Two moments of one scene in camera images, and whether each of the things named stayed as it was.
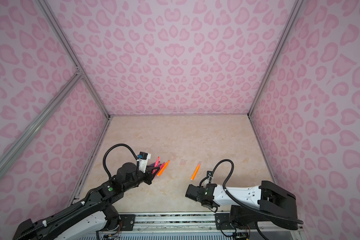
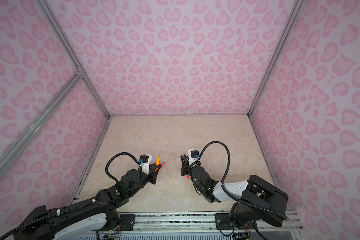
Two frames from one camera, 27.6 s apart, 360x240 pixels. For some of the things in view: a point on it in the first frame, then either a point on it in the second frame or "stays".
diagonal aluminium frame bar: (76, 78) stays
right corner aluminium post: (277, 54) stays
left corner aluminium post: (53, 21) stays
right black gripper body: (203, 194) to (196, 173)
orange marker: (162, 169) to (158, 162)
